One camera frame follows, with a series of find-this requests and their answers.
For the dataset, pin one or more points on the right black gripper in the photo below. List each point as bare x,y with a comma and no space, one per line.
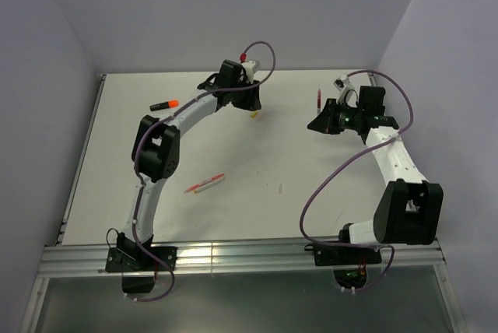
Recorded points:
325,121

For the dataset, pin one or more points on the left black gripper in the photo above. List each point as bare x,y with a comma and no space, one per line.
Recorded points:
252,103

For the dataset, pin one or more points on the dark red pen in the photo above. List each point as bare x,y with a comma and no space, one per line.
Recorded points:
318,101

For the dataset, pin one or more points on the black orange highlighter pen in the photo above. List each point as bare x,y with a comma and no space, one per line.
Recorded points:
164,105

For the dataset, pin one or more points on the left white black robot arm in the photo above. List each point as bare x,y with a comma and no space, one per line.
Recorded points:
156,152

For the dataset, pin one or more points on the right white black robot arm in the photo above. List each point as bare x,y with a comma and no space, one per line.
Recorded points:
409,209

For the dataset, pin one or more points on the red pen with clear barrel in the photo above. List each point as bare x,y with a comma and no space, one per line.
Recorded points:
204,183

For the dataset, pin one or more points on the white pen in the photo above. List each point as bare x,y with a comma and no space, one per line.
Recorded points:
208,185

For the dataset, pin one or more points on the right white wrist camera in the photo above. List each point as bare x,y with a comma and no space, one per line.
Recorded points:
345,88

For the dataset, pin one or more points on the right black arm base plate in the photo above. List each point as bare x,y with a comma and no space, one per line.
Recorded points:
342,256

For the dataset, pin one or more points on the aluminium frame rail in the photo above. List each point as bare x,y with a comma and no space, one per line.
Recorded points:
218,257

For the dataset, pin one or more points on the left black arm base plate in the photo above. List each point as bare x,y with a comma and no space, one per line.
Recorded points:
118,261

